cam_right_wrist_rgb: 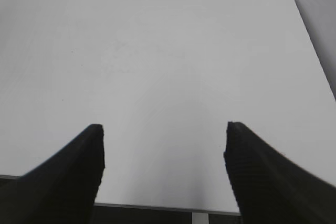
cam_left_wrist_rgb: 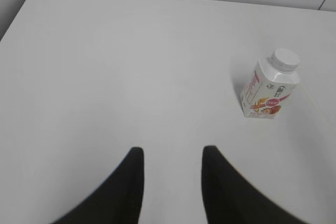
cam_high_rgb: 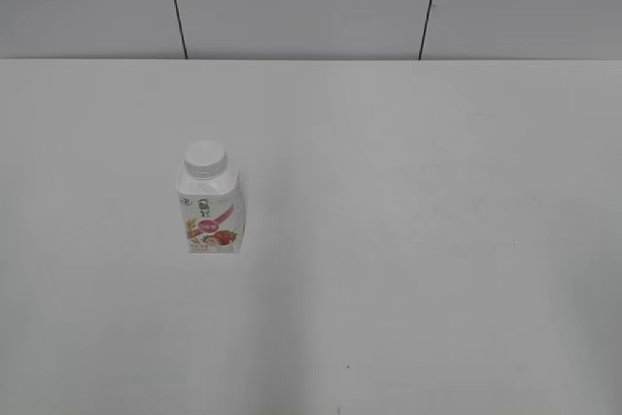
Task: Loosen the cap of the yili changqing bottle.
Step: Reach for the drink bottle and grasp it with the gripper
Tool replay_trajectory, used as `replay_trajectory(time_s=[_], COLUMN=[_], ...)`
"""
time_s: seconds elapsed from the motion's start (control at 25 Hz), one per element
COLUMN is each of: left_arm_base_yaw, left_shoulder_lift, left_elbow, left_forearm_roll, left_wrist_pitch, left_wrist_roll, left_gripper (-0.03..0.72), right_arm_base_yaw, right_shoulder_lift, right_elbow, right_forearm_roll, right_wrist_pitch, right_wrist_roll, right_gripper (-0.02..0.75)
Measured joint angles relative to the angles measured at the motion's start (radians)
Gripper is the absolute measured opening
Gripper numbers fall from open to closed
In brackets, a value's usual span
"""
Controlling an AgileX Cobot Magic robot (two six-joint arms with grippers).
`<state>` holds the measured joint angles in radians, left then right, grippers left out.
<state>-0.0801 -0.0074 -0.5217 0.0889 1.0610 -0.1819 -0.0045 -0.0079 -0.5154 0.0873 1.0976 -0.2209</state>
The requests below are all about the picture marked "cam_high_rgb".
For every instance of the white strawberry yogurt bottle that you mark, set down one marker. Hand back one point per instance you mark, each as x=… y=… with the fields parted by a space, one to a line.
x=213 y=210

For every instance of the white plastic bottle cap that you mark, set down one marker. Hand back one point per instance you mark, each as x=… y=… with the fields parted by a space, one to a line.
x=205 y=159

